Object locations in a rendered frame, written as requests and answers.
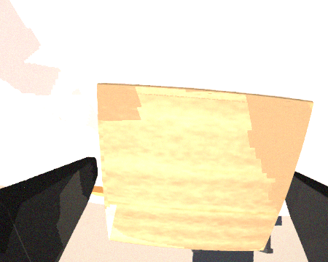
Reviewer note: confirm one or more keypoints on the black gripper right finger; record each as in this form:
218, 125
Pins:
307, 202

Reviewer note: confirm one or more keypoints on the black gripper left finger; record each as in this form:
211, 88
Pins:
39, 215

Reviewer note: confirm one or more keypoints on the tan flat block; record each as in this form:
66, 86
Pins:
98, 191

